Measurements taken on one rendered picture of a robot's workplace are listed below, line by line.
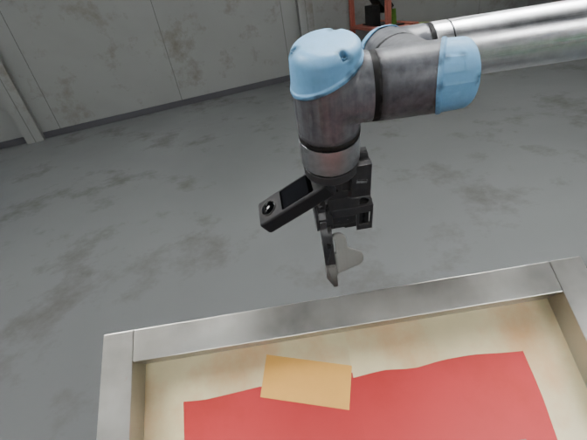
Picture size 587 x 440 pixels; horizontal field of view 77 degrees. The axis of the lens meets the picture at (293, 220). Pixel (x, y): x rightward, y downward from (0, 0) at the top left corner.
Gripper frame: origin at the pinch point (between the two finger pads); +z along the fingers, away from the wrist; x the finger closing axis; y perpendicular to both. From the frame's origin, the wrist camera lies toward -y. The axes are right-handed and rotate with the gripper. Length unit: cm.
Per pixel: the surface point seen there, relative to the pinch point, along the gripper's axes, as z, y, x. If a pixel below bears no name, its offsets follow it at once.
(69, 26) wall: 182, -349, 685
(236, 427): -5.3, -14.4, -26.3
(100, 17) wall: 180, -295, 700
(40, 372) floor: 175, -187, 62
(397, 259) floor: 190, 64, 111
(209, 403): -6.0, -17.5, -23.5
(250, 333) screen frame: -11.2, -11.1, -17.9
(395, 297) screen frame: -11.6, 6.5, -16.5
